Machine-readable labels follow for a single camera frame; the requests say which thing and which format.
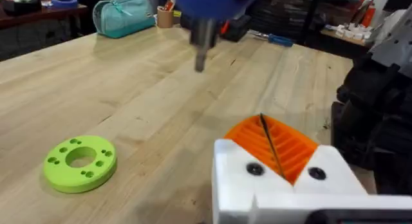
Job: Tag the left gripper white and orange left finger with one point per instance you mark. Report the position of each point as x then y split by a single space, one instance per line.
235 172

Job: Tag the left gripper white and orange right finger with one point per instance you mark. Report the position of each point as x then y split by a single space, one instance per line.
325 166

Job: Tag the blue electric screwdriver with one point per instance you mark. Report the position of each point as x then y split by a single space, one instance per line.
206 11

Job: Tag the heap of small white parts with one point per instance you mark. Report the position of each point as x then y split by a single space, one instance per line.
351 32

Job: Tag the black box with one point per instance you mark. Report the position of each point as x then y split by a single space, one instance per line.
236 29

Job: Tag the orange box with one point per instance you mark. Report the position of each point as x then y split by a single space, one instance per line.
368 17

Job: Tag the green disc with holes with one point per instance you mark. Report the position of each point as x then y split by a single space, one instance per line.
69 175

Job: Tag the teal zip bag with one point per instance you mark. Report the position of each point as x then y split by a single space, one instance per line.
125 18

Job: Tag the blue tape roll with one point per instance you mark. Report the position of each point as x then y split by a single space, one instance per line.
64 2

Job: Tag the dark wooden side table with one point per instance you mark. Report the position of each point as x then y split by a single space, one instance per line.
42 15

